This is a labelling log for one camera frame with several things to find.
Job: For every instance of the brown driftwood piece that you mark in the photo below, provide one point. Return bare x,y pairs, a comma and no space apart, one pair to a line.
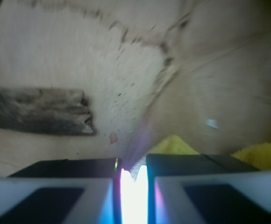
46,111

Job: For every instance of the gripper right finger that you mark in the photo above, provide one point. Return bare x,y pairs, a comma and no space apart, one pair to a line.
206,189

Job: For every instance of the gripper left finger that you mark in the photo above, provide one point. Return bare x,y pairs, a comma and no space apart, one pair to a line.
63,192

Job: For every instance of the brown paper bag tray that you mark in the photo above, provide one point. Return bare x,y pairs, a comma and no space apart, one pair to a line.
198,69

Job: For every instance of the yellow cloth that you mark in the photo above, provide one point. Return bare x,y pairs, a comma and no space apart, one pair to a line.
258,155

